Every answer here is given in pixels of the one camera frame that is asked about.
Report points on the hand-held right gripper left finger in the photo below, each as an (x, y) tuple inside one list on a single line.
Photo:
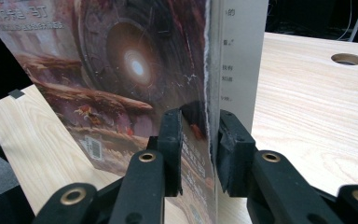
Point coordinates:
[(155, 168)]

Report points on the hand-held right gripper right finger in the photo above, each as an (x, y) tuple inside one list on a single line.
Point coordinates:
[(248, 168)]

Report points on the grey metal table bracket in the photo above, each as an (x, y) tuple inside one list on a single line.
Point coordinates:
[(16, 93)]

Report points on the red illustrated magazine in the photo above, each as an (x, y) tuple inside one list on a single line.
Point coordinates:
[(121, 62)]

